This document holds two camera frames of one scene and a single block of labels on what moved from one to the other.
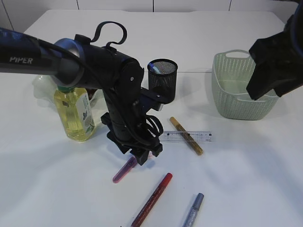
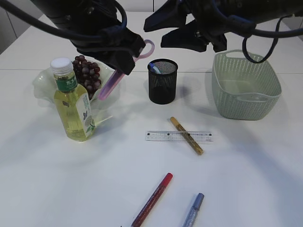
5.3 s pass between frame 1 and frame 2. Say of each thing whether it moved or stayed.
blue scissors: stayed
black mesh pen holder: stayed
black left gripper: moved
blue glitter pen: stayed
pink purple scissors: moved
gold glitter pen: stayed
